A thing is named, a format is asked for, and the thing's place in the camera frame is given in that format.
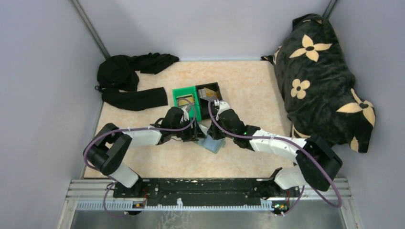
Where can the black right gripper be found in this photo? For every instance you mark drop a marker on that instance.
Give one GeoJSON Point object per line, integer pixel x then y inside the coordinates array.
{"type": "Point", "coordinates": [213, 131]}

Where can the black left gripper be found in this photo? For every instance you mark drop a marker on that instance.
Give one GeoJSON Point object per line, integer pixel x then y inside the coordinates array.
{"type": "Point", "coordinates": [193, 134]}

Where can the sage green card holder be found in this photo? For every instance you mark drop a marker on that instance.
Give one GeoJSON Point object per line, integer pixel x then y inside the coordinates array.
{"type": "Point", "coordinates": [208, 142]}

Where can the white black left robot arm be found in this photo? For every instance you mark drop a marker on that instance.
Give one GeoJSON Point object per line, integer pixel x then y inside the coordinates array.
{"type": "Point", "coordinates": [105, 153]}

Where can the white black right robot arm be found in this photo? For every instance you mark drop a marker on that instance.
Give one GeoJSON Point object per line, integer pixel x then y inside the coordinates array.
{"type": "Point", "coordinates": [315, 163]}

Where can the card stack in green bin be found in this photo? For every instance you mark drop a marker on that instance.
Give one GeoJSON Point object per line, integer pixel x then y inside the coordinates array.
{"type": "Point", "coordinates": [185, 100]}

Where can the gold credit card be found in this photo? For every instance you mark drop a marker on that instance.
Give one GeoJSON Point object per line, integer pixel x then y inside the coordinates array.
{"type": "Point", "coordinates": [209, 93]}

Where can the green plastic bin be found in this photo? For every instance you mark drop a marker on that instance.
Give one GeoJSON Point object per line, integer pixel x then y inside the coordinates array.
{"type": "Point", "coordinates": [194, 110]}

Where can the black plastic bin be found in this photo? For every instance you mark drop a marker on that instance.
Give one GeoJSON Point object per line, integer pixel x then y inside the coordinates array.
{"type": "Point", "coordinates": [203, 104]}

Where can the black cloth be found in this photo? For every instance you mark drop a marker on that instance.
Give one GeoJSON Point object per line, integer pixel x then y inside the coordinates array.
{"type": "Point", "coordinates": [118, 80]}

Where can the black floral blanket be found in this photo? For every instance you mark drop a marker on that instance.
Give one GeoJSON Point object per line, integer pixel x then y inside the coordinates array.
{"type": "Point", "coordinates": [317, 86]}

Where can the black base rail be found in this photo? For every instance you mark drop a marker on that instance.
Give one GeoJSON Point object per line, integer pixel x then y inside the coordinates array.
{"type": "Point", "coordinates": [210, 192]}

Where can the aluminium frame rail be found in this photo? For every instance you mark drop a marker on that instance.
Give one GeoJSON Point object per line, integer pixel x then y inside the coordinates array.
{"type": "Point", "coordinates": [97, 194]}

